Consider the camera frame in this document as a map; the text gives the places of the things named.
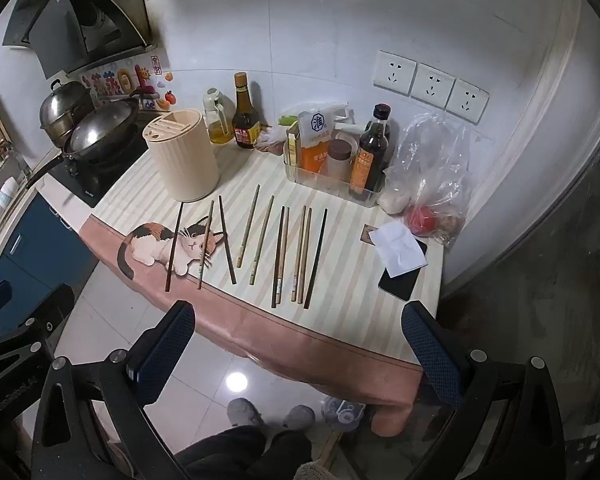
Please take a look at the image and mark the beige ribbed utensil holder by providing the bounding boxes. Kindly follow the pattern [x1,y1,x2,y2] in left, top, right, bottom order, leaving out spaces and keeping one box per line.
[142,109,220,203]

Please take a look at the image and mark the steel steamer pot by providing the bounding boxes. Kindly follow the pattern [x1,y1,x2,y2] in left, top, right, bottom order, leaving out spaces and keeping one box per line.
[39,79,93,148]

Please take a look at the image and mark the blue kitchen cabinet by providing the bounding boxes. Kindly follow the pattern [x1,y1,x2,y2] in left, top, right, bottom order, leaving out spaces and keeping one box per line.
[0,192,98,341]

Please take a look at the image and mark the clear plastic bag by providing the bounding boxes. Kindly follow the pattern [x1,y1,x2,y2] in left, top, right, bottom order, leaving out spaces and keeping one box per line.
[385,112,473,246]

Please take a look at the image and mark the metal dish rack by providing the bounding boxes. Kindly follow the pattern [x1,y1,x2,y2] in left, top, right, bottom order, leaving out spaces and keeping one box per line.
[0,140,31,231]

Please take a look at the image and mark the black smartphone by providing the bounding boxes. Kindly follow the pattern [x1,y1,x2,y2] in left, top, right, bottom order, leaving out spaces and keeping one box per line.
[378,237,428,302]

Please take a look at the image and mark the clear plastic floor container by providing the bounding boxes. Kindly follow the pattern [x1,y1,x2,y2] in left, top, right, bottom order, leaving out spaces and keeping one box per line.
[321,395,366,431]

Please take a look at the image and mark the person's black pants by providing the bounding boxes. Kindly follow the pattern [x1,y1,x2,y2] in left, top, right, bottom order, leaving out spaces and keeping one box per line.
[175,425,313,480]

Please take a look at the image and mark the brown vinegar bottle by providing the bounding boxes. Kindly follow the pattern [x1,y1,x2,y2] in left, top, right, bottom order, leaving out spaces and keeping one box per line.
[231,72,261,150]

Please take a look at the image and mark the white tissue paper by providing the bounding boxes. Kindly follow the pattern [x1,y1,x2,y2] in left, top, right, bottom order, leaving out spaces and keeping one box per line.
[372,222,427,277]

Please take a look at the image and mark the jar with brown lid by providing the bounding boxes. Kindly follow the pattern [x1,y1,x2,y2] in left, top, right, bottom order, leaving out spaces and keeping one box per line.
[326,139,353,181]

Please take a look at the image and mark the black induction cooktop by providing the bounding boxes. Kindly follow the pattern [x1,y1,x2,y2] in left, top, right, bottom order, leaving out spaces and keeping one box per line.
[47,120,151,208]

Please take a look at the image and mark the clear oil dispenser bottle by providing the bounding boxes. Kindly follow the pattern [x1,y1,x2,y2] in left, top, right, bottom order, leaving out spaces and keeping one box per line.
[202,87,235,145]

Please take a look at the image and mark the small bag of spices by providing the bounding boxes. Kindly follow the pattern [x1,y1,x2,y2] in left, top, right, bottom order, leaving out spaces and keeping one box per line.
[255,127,287,156]

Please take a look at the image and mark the colourful wall sticker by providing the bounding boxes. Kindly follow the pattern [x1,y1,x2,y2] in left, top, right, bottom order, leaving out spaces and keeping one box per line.
[80,55,176,111]

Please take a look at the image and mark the clear plastic organizer bin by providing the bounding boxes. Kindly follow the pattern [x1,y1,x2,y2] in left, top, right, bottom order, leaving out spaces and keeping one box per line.
[282,130,391,204]

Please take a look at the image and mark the red tomato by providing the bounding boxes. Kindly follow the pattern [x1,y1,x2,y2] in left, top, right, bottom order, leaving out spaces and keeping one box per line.
[405,205,438,236]

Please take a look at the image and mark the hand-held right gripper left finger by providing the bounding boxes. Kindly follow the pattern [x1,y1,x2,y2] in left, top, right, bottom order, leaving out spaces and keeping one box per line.
[30,300,197,480]

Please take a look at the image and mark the yellow seasoning box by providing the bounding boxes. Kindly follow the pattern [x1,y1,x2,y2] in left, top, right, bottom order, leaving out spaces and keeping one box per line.
[286,121,301,166]

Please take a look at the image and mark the white wall socket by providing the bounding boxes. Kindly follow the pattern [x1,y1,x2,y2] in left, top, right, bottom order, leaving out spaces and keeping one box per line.
[411,64,457,111]
[372,50,418,96]
[446,78,490,125]

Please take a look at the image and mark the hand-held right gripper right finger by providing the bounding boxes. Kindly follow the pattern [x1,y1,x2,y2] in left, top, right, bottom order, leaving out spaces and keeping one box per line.
[401,301,566,480]

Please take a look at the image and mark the tan wooden chopstick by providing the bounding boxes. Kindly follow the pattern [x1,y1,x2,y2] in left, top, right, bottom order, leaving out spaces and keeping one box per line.
[291,205,308,303]
[298,206,313,305]

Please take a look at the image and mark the white plastic container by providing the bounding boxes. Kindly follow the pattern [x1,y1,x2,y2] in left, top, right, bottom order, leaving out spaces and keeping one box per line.
[332,120,368,141]

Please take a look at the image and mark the dark brown chopstick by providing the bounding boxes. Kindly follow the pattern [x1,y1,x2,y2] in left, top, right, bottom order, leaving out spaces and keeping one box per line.
[165,202,184,293]
[218,195,238,286]

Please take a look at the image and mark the steel wok with lid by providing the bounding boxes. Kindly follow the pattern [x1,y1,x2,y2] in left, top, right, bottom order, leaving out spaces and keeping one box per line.
[25,100,141,191]

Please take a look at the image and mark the grey slipper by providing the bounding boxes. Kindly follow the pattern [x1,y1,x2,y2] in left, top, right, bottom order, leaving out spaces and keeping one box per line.
[227,397,263,431]
[282,405,316,432]

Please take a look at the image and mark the white and orange seasoning bag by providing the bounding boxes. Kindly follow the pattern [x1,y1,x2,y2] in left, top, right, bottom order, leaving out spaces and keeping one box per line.
[296,101,351,173]

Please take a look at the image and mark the striped cat table mat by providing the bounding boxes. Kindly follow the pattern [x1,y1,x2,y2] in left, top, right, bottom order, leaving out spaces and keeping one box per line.
[79,147,443,436]

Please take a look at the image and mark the bag of white powder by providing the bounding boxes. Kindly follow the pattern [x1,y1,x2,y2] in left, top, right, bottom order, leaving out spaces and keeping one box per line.
[377,180,416,213]

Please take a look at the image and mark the black range hood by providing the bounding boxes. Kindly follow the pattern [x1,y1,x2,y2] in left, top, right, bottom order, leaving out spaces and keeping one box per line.
[2,0,153,78]

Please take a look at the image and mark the patterned brown wooden chopstick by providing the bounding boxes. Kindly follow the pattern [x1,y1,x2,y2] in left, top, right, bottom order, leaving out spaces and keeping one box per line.
[197,200,215,291]

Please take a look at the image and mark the black cap soy sauce bottle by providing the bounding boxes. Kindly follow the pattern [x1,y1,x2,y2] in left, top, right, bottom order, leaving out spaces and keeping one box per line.
[349,104,392,198]

